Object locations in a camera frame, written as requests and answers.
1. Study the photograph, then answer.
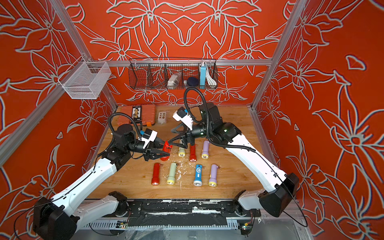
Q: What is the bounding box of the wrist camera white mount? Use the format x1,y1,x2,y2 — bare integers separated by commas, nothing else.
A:
141,128,158,149
173,107,194,130

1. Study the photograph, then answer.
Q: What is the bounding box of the red flashlight back row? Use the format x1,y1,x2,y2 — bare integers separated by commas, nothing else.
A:
161,141,173,162
190,145,197,163

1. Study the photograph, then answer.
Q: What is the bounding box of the white cable in basket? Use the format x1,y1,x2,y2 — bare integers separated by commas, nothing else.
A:
205,69,217,88

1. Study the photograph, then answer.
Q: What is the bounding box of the purple flashlight front row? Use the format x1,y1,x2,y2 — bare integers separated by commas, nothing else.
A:
209,164,219,187

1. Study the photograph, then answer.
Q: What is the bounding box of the purple flashlight row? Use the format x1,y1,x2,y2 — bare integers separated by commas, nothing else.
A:
201,140,210,159
209,164,219,187

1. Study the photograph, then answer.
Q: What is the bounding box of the white bagged item in basket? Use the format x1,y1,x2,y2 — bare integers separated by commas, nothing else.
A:
167,73,182,90

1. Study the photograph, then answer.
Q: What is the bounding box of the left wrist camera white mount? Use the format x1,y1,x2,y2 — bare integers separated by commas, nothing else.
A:
141,128,158,149

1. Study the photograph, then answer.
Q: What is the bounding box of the clear plastic wall bin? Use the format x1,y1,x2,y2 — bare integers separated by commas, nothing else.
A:
60,62,111,100

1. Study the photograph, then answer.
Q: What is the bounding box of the green flashlight front row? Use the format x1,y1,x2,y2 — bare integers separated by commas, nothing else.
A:
167,162,178,185

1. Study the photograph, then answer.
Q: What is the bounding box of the black card on case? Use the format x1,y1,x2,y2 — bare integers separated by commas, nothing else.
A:
132,106,142,123

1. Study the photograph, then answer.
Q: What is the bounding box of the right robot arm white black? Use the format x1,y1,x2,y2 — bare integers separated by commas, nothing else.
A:
169,87,299,218

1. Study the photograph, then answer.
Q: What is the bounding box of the cream flashlight back row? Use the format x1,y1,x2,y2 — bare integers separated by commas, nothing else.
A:
178,147,186,158

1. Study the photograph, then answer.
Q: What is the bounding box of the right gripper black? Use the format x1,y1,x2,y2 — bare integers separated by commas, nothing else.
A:
169,123,214,151

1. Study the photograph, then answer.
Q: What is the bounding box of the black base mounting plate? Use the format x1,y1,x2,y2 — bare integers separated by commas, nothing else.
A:
101,198,261,228

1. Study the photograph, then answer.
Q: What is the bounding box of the black wire wall basket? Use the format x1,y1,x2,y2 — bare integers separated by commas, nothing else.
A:
128,58,219,90

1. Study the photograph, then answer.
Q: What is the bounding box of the white button box in bag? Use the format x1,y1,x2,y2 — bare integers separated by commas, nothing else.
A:
158,111,168,125

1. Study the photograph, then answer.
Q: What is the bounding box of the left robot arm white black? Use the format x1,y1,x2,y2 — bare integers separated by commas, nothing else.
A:
33,113,170,240

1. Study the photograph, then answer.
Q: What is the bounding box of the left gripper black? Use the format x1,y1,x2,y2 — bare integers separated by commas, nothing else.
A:
125,137,172,163

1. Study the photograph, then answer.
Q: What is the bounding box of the light blue box in basket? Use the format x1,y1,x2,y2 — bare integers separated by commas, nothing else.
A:
200,62,207,89

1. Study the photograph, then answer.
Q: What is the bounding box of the red flashlight front row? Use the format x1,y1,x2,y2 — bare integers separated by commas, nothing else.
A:
151,163,162,186

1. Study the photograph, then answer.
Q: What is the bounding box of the orange tool case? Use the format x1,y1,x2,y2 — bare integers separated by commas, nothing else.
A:
117,104,156,127

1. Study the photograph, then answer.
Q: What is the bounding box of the red flashlight row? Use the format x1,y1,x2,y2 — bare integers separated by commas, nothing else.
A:
151,163,162,186
190,145,197,163
161,141,173,162

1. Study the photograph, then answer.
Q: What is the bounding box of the blue flashlight front row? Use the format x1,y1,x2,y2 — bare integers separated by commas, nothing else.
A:
193,164,203,187

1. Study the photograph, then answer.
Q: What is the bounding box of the purple flashlight back row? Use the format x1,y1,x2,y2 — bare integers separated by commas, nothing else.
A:
201,140,210,159

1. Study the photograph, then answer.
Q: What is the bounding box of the dark blue round item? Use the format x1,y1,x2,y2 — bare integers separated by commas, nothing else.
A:
186,77,200,87

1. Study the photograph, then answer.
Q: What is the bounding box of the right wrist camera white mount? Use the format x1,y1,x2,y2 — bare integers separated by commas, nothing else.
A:
173,107,194,130

